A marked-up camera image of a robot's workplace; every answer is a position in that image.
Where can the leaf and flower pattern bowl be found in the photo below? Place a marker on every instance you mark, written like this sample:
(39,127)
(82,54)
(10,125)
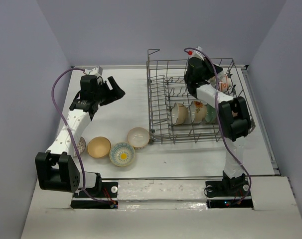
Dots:
(213,81)

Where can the mint green bowl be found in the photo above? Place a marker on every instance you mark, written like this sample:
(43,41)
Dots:
(210,113)

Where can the small patterned bowl under arm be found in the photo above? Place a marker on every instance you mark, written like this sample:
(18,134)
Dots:
(81,146)

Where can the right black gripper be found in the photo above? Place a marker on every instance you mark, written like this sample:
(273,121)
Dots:
(207,63)

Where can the teal bowl with yellow centre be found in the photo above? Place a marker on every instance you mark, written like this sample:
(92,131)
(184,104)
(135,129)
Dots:
(122,154)

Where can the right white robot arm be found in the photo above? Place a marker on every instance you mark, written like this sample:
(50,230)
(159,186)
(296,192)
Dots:
(234,124)

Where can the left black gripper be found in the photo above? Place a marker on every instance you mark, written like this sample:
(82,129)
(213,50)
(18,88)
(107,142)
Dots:
(114,94)

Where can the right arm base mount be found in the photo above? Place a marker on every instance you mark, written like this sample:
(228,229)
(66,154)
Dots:
(221,196)

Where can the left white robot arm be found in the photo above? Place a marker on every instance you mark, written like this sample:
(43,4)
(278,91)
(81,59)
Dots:
(56,169)

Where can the plain white bowl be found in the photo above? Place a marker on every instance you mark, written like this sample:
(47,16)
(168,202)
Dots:
(198,111)

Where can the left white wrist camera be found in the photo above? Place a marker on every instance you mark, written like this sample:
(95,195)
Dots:
(96,71)

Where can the tan orange bowl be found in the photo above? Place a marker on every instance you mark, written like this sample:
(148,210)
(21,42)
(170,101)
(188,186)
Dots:
(99,147)

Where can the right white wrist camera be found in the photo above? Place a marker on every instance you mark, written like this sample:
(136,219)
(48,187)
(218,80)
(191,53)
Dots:
(196,53)

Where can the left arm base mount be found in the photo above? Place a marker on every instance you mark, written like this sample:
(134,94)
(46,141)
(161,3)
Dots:
(103,194)

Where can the orange coral pattern bowl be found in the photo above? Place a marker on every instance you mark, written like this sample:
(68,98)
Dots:
(224,83)

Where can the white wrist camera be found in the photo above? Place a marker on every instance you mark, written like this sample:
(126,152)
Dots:
(96,71)
(196,53)

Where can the white bowl with patterned outside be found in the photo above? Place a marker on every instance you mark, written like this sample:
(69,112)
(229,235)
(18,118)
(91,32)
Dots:
(138,137)

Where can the grey wire dish rack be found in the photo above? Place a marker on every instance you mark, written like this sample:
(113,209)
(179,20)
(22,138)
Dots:
(166,87)

